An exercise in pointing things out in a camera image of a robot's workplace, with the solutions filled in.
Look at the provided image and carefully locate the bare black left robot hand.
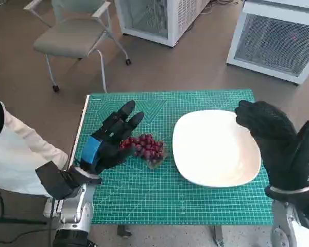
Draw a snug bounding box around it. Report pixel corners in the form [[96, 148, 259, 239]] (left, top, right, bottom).
[[79, 100, 144, 175]]

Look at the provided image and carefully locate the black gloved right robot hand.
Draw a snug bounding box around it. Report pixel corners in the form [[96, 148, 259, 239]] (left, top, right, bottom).
[[234, 100, 309, 192]]

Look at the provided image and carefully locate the red toy grape bunch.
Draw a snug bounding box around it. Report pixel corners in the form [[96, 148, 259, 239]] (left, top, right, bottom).
[[118, 133, 167, 168]]

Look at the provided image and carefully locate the white plate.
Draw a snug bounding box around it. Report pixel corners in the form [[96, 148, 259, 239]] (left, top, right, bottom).
[[172, 110, 262, 188]]

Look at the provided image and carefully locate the green cutting mat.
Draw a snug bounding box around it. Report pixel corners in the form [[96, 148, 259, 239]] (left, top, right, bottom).
[[70, 89, 275, 225]]

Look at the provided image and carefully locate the person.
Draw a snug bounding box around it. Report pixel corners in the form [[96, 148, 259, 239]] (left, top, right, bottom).
[[0, 82, 69, 197]]

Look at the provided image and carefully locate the metal table leg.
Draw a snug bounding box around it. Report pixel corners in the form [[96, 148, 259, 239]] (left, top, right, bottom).
[[117, 224, 133, 237], [212, 225, 225, 247]]

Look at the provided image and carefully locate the white mesh-sided cabinet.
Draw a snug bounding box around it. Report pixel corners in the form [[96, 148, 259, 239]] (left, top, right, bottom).
[[226, 0, 309, 85], [114, 0, 212, 48]]

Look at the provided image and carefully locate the grey chair with castors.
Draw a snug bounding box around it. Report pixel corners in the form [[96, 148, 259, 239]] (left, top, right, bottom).
[[23, 0, 132, 93]]

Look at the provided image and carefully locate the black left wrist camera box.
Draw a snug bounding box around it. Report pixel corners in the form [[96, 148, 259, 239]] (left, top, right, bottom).
[[35, 161, 77, 200]]

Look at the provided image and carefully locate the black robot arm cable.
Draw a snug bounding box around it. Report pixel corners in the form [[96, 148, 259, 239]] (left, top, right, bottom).
[[47, 197, 57, 232]]

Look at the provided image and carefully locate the black floor cable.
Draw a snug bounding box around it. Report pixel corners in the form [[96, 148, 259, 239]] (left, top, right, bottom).
[[0, 187, 49, 247]]

